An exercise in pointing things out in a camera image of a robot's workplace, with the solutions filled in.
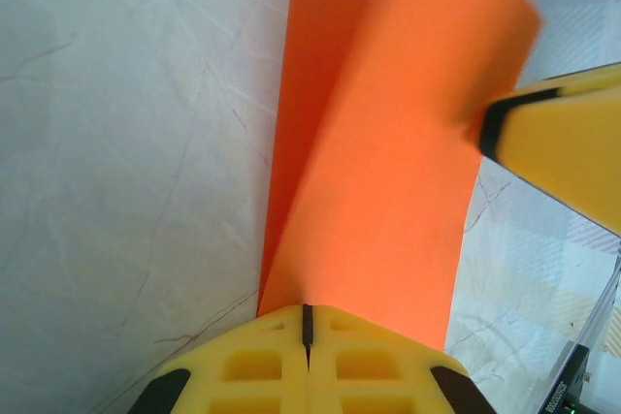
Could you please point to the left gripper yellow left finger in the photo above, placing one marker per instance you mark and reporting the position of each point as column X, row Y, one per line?
column 252, row 375

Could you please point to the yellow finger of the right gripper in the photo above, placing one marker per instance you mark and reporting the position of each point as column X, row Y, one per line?
column 582, row 78
column 567, row 152

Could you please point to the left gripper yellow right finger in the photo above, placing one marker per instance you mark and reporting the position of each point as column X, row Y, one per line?
column 369, row 375

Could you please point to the orange paper sheet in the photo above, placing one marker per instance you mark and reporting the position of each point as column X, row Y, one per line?
column 378, row 167

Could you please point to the aluminium mounting rail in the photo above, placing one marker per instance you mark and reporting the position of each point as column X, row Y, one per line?
column 604, row 297

